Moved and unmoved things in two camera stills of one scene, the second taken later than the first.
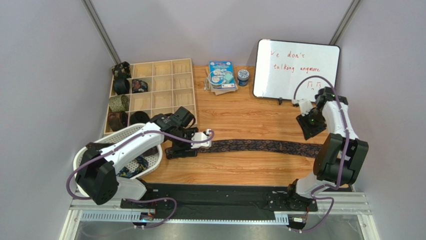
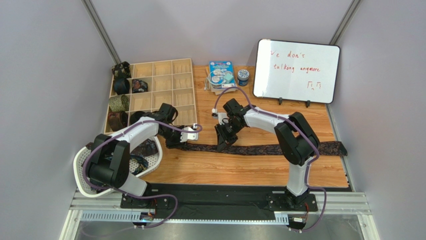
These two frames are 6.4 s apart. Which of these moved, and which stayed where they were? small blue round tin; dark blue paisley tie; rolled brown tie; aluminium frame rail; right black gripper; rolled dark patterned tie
Moved: right black gripper; dark blue paisley tie
Stayed: rolled dark patterned tie; rolled brown tie; small blue round tin; aluminium frame rail
